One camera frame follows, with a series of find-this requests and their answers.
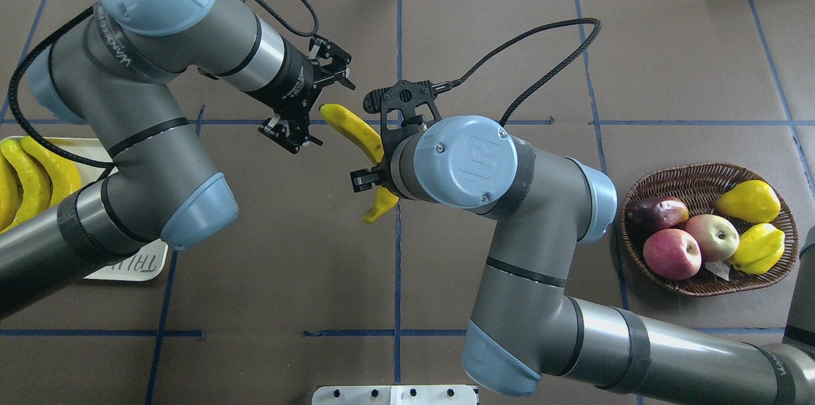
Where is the brown wicker basket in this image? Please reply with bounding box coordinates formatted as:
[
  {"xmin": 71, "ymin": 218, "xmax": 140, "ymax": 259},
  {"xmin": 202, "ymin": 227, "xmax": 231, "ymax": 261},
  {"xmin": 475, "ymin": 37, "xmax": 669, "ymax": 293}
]
[{"xmin": 617, "ymin": 162, "xmax": 800, "ymax": 297}]

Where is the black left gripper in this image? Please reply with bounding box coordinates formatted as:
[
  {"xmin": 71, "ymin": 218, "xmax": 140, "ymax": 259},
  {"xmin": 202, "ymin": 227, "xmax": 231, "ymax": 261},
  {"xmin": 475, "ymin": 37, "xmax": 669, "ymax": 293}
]
[{"xmin": 245, "ymin": 36, "xmax": 356, "ymax": 155}]

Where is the white bear tray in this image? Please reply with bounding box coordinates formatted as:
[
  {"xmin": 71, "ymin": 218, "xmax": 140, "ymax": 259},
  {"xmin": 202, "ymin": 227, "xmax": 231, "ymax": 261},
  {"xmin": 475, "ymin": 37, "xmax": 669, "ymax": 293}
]
[{"xmin": 0, "ymin": 136, "xmax": 170, "ymax": 282}]

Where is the smooth yellow banana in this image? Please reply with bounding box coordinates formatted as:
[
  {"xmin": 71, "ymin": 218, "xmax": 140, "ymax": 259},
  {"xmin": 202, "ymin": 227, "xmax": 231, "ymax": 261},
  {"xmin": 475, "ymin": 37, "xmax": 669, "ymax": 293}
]
[{"xmin": 1, "ymin": 154, "xmax": 20, "ymax": 231}]

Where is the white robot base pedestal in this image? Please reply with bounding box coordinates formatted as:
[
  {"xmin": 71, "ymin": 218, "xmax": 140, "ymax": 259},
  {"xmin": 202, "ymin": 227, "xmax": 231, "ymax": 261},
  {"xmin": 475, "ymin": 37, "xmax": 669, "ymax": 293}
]
[{"xmin": 311, "ymin": 384, "xmax": 480, "ymax": 404}]

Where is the pale green pink apple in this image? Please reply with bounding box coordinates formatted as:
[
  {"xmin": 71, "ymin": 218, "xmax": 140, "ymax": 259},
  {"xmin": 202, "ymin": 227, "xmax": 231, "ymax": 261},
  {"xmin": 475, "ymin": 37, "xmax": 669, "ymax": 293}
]
[{"xmin": 684, "ymin": 214, "xmax": 741, "ymax": 263}]

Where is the yellow pear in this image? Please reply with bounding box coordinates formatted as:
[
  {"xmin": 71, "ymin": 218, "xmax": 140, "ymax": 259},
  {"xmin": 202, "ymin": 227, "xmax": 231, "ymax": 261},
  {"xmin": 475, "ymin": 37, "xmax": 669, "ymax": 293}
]
[{"xmin": 714, "ymin": 180, "xmax": 782, "ymax": 224}]

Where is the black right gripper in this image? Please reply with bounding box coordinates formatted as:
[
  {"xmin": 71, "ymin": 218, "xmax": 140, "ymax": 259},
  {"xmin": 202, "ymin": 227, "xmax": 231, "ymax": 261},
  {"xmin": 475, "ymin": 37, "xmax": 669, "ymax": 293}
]
[{"xmin": 350, "ymin": 118, "xmax": 427, "ymax": 193}]

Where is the textured light yellow banana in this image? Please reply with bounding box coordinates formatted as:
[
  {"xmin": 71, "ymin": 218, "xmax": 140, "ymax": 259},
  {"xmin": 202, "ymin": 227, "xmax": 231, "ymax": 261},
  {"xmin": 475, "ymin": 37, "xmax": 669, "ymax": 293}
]
[{"xmin": 2, "ymin": 140, "xmax": 52, "ymax": 232}]

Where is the yellow banana curved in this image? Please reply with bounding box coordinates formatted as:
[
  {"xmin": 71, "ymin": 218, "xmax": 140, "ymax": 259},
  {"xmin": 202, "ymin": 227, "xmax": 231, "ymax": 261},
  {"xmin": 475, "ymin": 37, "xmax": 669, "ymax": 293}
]
[{"xmin": 21, "ymin": 137, "xmax": 83, "ymax": 207}]

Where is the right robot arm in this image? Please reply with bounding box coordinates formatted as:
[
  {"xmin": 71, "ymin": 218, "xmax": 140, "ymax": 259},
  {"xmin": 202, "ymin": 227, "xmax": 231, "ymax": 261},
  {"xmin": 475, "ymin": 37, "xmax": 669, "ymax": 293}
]
[{"xmin": 386, "ymin": 115, "xmax": 813, "ymax": 404}]

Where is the pink red apple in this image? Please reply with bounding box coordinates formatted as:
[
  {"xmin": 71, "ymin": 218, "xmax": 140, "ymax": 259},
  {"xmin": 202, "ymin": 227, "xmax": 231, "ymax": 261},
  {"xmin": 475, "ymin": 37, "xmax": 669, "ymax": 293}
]
[{"xmin": 643, "ymin": 229, "xmax": 702, "ymax": 280}]

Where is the yellow green starfruit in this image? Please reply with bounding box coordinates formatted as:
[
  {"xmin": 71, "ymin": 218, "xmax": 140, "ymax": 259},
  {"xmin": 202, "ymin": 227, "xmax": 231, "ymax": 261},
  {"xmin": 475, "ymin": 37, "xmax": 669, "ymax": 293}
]
[{"xmin": 726, "ymin": 223, "xmax": 786, "ymax": 275}]

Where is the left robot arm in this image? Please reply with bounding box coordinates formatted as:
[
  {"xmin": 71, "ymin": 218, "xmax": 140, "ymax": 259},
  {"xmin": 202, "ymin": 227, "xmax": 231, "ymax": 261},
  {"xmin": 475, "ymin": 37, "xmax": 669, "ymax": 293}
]
[{"xmin": 1, "ymin": 0, "xmax": 354, "ymax": 318}]

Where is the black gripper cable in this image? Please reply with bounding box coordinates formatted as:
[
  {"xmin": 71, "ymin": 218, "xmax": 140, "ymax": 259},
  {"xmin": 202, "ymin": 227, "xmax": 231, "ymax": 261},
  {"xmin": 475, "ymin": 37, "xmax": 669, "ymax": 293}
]
[
  {"xmin": 8, "ymin": 0, "xmax": 319, "ymax": 170},
  {"xmin": 433, "ymin": 18, "xmax": 602, "ymax": 127}
]

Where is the dark purple plum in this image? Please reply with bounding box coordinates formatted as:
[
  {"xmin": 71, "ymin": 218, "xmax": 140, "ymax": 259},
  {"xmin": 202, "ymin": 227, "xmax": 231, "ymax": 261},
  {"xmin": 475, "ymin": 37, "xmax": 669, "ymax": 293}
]
[{"xmin": 624, "ymin": 196, "xmax": 690, "ymax": 234}]

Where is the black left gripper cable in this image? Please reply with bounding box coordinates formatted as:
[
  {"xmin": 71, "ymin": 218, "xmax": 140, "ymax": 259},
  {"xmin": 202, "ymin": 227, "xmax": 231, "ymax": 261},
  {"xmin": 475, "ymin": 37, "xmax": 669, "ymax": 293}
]
[{"xmin": 8, "ymin": 0, "xmax": 319, "ymax": 170}]

